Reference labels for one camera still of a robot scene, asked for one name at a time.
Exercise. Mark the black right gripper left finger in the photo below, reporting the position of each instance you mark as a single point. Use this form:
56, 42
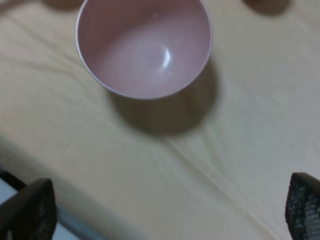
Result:
31, 214

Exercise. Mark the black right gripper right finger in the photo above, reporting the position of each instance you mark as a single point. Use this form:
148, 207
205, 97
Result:
302, 208

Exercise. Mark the pink bowl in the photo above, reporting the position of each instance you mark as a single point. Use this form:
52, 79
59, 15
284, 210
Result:
144, 49

